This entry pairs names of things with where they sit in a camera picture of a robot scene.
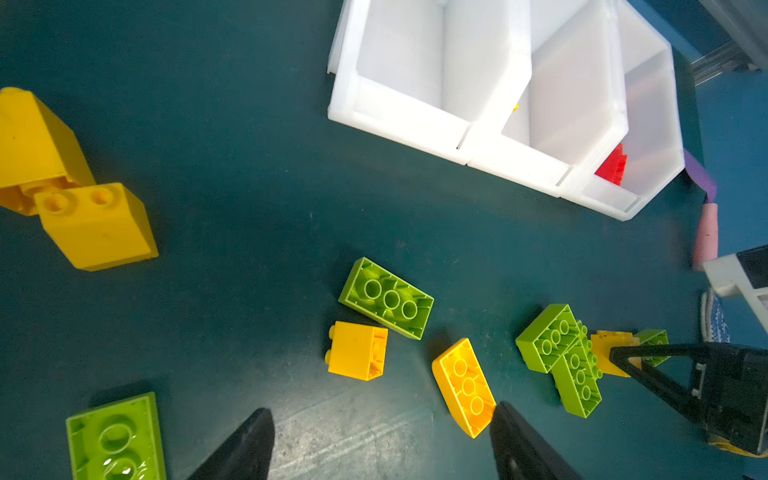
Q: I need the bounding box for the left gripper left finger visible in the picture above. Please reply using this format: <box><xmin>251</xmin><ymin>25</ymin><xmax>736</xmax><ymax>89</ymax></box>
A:
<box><xmin>189</xmin><ymin>408</ymin><xmax>275</xmax><ymax>480</ymax></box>

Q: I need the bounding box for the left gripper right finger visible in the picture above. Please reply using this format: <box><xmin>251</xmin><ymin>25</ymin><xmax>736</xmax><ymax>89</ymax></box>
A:
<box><xmin>490</xmin><ymin>401</ymin><xmax>581</xmax><ymax>479</ymax></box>

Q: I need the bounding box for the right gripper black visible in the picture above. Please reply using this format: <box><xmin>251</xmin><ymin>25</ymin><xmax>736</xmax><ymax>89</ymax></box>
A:
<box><xmin>609</xmin><ymin>343</ymin><xmax>767</xmax><ymax>456</ymax></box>

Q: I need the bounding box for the orange-yellow small lego cube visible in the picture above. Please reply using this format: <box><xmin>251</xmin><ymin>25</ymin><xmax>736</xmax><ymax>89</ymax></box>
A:
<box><xmin>325</xmin><ymin>321</ymin><xmax>389</xmax><ymax>381</ymax></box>

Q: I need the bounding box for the red lego brick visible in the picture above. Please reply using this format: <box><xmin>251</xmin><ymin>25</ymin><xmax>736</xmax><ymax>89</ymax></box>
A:
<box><xmin>595</xmin><ymin>144</ymin><xmax>628</xmax><ymax>186</ymax></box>

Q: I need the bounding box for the yellow sloped lego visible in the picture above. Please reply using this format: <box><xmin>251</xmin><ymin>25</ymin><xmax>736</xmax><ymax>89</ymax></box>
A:
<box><xmin>34</xmin><ymin>183</ymin><xmax>158</xmax><ymax>272</ymax></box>

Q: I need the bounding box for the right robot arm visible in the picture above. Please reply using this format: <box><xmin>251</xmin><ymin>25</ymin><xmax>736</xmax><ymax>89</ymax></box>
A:
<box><xmin>609</xmin><ymin>246</ymin><xmax>767</xmax><ymax>458</ymax></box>

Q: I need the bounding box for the blue white patterned glove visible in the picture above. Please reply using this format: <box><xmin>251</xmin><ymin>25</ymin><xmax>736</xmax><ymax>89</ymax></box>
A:
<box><xmin>700</xmin><ymin>288</ymin><xmax>730</xmax><ymax>343</ymax></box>

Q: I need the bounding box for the green lego brick right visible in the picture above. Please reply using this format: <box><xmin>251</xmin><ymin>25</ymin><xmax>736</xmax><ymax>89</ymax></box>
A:
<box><xmin>634</xmin><ymin>329</ymin><xmax>669</xmax><ymax>367</ymax></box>

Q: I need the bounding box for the yellow long lego brick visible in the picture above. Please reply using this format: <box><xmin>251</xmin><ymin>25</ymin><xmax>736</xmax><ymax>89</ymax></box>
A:
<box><xmin>431</xmin><ymin>338</ymin><xmax>497</xmax><ymax>439</ymax></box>

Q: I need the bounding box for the green large lego brick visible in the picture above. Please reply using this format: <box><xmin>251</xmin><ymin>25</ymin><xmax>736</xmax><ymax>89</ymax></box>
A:
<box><xmin>550</xmin><ymin>326</ymin><xmax>603</xmax><ymax>418</ymax></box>

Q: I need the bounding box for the yellow lego brick right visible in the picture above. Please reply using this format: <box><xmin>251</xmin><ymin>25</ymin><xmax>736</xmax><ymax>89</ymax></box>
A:
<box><xmin>590</xmin><ymin>329</ymin><xmax>642</xmax><ymax>379</ymax></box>

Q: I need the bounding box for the green lego brick angled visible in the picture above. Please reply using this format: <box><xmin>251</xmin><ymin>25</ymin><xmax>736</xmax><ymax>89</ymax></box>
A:
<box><xmin>515</xmin><ymin>304</ymin><xmax>588</xmax><ymax>373</ymax></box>

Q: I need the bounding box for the green lego brick left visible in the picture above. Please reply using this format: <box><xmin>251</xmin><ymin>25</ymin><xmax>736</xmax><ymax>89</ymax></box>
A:
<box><xmin>66</xmin><ymin>392</ymin><xmax>167</xmax><ymax>480</ymax></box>

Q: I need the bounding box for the purple pink toy spatula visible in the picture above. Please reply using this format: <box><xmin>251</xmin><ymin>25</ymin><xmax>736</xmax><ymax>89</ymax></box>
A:
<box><xmin>684</xmin><ymin>150</ymin><xmax>719</xmax><ymax>271</ymax></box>

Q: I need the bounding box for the green lego brick centre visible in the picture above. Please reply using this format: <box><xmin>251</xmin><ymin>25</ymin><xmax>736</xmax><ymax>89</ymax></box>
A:
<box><xmin>339</xmin><ymin>257</ymin><xmax>434</xmax><ymax>340</ymax></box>

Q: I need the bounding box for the right white bin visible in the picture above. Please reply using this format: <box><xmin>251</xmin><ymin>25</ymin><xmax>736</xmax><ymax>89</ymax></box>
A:
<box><xmin>563</xmin><ymin>1</ymin><xmax>683</xmax><ymax>221</ymax></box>

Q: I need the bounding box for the white bin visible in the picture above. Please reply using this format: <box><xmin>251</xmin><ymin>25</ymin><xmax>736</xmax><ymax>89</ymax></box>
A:
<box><xmin>466</xmin><ymin>1</ymin><xmax>629</xmax><ymax>204</ymax></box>
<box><xmin>327</xmin><ymin>1</ymin><xmax>470</xmax><ymax>165</ymax></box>
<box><xmin>563</xmin><ymin>1</ymin><xmax>683</xmax><ymax>221</ymax></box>

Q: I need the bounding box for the middle white bin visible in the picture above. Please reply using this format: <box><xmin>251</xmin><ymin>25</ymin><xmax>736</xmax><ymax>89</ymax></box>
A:
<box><xmin>466</xmin><ymin>1</ymin><xmax>629</xmax><ymax>204</ymax></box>

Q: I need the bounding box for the left white bin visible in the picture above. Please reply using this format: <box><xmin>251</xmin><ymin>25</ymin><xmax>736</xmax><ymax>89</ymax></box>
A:
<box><xmin>327</xmin><ymin>1</ymin><xmax>470</xmax><ymax>165</ymax></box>

